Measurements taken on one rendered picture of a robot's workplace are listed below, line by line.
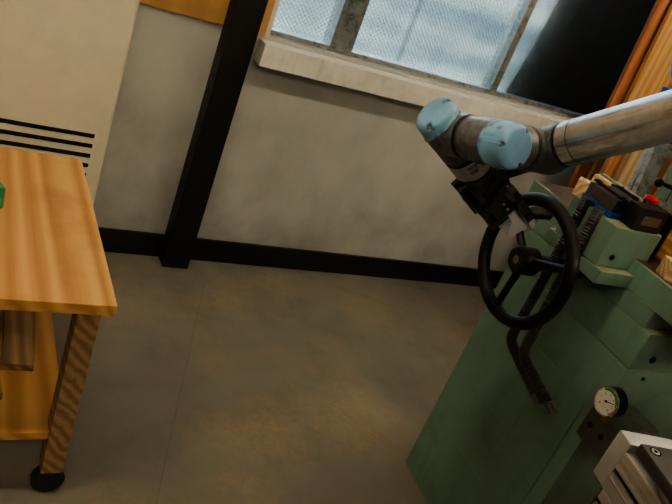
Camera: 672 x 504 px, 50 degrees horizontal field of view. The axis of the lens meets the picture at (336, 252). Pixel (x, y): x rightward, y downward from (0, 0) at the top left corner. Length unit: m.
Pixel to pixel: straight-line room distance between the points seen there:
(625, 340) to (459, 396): 0.55
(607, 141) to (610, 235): 0.37
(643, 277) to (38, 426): 1.28
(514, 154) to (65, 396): 0.99
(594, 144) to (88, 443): 1.34
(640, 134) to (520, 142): 0.17
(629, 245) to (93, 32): 1.39
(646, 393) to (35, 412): 1.30
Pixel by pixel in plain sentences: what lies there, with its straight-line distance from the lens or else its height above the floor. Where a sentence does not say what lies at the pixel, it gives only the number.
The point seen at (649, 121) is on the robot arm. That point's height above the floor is 1.20.
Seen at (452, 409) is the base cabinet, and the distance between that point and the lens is 2.00.
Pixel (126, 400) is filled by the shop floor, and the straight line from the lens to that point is 2.04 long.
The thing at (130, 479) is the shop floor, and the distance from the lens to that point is 1.84.
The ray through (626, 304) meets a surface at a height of 0.81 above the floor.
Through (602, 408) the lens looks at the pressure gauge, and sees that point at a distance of 1.55.
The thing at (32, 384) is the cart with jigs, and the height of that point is 0.18.
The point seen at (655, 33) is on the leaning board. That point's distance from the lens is 3.22.
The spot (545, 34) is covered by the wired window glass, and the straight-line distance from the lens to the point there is 3.11.
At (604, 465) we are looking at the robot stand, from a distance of 1.25.
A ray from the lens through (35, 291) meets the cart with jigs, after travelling 1.43.
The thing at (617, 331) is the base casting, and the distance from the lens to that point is 1.61.
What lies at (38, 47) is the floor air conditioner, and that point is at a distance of 2.03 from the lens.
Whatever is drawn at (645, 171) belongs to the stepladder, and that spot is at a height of 0.90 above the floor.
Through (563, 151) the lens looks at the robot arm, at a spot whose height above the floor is 1.10.
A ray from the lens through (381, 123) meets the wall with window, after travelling 2.75.
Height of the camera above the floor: 1.32
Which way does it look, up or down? 25 degrees down
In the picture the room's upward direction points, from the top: 22 degrees clockwise
